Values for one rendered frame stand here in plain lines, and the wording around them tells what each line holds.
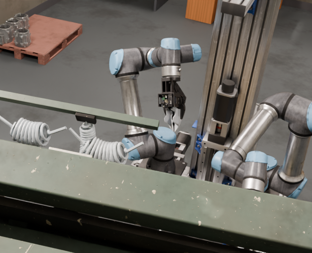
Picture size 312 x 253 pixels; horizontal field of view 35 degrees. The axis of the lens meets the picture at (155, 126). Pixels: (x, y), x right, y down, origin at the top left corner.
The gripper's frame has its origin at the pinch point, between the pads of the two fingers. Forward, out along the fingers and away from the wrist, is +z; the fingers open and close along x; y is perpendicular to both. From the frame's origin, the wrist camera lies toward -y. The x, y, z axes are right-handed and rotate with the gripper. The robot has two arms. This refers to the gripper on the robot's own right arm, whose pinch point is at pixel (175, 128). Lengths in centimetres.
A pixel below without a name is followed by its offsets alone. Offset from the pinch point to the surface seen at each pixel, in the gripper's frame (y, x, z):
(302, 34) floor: -553, -68, -130
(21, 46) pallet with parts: -246, -314, -97
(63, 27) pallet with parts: -314, -309, -129
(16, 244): 136, 48, 12
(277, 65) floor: -440, -75, -75
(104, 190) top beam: 91, 29, 12
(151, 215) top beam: 89, 38, 18
